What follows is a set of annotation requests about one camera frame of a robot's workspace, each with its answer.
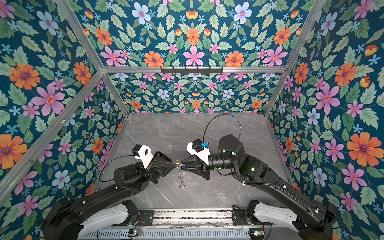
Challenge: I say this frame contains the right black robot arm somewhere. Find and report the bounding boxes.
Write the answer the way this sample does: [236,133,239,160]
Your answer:
[180,134,336,240]

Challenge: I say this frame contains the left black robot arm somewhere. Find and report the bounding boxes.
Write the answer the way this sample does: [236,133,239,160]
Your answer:
[41,151,177,240]

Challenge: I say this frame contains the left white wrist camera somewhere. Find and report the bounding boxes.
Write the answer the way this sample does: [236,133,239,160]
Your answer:
[132,145,154,169]

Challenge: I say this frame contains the left camera cable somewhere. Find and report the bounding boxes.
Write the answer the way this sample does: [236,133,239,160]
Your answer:
[98,154,136,183]

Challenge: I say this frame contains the silver keyring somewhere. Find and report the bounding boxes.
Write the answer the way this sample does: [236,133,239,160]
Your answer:
[178,164,186,189]

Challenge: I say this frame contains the camera cable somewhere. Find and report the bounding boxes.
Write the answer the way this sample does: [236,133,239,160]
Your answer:
[98,154,136,183]
[203,113,243,143]

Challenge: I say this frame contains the aluminium front rail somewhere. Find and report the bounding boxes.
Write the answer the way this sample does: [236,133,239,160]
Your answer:
[86,207,301,230]

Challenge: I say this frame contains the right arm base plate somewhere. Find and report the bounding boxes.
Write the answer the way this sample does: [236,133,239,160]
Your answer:
[232,209,252,226]

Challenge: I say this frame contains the right small circuit board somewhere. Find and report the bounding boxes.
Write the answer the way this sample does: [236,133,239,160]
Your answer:
[249,229,265,240]

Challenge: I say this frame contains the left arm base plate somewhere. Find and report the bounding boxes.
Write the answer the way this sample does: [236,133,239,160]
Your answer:
[128,210,155,227]

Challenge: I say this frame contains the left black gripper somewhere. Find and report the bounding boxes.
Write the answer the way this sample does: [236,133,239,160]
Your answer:
[132,152,175,187]

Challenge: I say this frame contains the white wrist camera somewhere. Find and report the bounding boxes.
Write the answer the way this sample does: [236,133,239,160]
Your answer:
[132,145,154,169]
[187,139,211,165]

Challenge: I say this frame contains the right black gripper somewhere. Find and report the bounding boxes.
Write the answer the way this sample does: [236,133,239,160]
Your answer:
[181,153,239,181]

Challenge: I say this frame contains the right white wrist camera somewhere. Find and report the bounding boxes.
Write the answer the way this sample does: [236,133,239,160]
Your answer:
[187,139,211,165]

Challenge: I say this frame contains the right camera cable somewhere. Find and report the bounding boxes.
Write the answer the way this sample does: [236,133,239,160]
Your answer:
[203,113,243,143]

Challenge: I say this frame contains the black hook rail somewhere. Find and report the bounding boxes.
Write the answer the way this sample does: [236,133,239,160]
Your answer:
[160,67,224,74]

